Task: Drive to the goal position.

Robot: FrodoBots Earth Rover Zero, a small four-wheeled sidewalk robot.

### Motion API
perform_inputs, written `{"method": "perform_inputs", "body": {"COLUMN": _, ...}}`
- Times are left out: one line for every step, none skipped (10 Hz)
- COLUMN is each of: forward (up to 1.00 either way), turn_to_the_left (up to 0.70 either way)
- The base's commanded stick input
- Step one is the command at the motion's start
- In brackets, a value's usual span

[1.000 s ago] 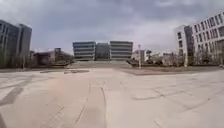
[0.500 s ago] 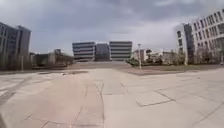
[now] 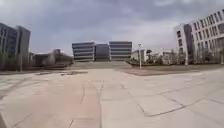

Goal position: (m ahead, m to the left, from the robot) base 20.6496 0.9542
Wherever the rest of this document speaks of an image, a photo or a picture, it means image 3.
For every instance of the low grey building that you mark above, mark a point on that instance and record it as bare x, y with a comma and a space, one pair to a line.
53, 58

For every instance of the tall grey building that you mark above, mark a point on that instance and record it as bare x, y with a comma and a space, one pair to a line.
13, 46

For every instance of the wide grey steps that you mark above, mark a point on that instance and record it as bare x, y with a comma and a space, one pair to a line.
96, 65

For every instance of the pale concrete slab plaza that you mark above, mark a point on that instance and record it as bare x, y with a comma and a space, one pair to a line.
116, 100

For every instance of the grey building with banded floors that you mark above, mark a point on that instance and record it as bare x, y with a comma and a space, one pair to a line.
101, 51

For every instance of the pale lamp pole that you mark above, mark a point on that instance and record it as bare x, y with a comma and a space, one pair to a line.
139, 56

